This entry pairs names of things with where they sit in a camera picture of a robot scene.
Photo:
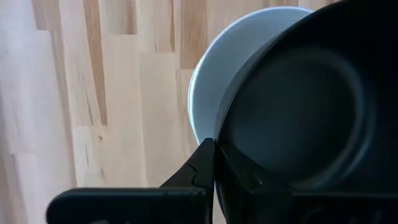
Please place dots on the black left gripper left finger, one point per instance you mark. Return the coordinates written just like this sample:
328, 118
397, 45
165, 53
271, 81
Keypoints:
174, 205

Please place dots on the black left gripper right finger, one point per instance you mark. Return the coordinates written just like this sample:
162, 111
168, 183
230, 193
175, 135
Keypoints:
267, 205

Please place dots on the black bowl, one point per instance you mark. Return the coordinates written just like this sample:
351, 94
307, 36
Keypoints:
295, 109

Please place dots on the white bowl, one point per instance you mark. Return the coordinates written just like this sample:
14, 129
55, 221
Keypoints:
217, 77

